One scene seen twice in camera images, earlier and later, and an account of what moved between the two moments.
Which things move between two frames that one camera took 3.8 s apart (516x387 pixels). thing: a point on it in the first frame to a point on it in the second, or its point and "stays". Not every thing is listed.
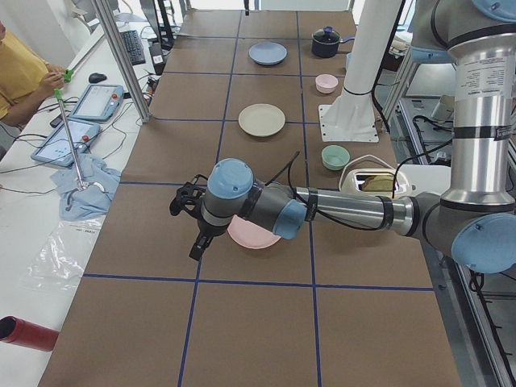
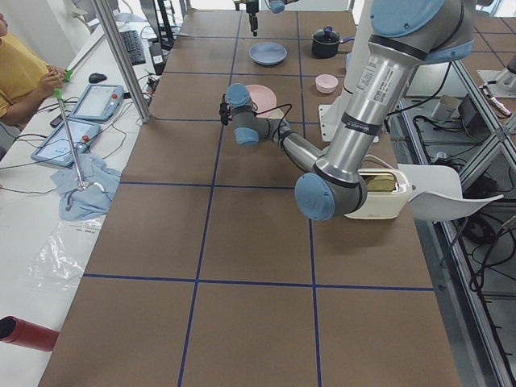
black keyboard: (134, 47) stays
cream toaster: (378, 182) stays
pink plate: (251, 235) to (263, 97)
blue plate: (268, 53) stays
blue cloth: (100, 184) stays
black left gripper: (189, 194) to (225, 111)
